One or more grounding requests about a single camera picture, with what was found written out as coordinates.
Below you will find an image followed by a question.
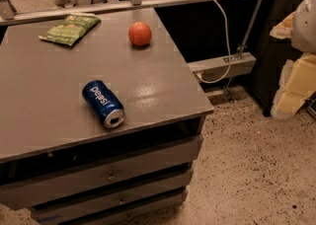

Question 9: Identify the top grey drawer front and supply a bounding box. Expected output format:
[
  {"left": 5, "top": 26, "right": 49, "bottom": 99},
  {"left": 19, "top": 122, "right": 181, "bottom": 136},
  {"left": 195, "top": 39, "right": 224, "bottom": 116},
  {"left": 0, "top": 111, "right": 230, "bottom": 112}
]
[{"left": 0, "top": 135, "right": 203, "bottom": 209}]

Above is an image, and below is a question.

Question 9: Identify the grey drawer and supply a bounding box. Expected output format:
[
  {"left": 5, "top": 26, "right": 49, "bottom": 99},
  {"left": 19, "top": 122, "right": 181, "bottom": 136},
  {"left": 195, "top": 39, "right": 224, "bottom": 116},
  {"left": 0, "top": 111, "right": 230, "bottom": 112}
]
[
  {"left": 70, "top": 187, "right": 189, "bottom": 225},
  {"left": 0, "top": 135, "right": 203, "bottom": 209},
  {"left": 32, "top": 165, "right": 193, "bottom": 225}
]

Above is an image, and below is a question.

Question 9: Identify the green chip bag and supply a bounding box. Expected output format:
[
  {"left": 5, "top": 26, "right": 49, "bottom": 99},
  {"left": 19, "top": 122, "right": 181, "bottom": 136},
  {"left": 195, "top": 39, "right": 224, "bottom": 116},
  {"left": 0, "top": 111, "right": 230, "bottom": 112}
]
[{"left": 39, "top": 14, "right": 101, "bottom": 46}]

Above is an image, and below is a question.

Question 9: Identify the blue pepsi can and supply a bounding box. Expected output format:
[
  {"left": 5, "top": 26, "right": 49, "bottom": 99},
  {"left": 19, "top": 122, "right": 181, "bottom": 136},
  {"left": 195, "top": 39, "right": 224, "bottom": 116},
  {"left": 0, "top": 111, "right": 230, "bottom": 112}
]
[{"left": 82, "top": 80, "right": 125, "bottom": 128}]

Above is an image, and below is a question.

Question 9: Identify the white cable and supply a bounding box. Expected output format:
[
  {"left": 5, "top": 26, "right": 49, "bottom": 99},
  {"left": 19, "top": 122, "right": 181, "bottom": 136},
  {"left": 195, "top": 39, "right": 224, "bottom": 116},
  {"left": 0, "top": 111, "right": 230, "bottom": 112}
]
[{"left": 196, "top": 0, "right": 233, "bottom": 85}]

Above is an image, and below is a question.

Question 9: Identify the red apple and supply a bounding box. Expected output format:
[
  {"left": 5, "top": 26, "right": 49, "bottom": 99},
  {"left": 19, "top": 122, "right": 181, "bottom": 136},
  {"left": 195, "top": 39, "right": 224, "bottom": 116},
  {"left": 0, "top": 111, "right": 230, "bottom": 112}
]
[{"left": 128, "top": 22, "right": 152, "bottom": 46}]

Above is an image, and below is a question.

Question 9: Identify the grey drawer cabinet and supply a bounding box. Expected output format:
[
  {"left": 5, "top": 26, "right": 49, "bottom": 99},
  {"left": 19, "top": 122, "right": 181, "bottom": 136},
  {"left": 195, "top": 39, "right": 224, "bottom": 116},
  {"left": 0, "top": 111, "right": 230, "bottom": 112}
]
[{"left": 0, "top": 9, "right": 212, "bottom": 225}]

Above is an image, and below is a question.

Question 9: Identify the thin metal diagonal rod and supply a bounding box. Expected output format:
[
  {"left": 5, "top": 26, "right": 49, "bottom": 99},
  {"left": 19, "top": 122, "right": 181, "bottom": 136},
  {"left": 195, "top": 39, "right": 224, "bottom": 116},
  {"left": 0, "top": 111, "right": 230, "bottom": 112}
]
[{"left": 235, "top": 0, "right": 274, "bottom": 59}]

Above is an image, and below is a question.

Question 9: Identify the middle grey drawer front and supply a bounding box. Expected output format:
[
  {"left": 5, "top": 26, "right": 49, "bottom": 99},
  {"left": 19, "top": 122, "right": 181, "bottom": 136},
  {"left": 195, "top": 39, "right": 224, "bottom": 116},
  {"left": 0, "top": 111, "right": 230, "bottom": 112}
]
[{"left": 32, "top": 165, "right": 193, "bottom": 225}]

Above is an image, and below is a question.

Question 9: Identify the bottom grey drawer front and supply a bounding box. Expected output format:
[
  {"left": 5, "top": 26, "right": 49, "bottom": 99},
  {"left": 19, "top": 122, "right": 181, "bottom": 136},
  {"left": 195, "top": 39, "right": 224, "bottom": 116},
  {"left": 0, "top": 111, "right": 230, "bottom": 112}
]
[{"left": 70, "top": 187, "right": 189, "bottom": 225}]

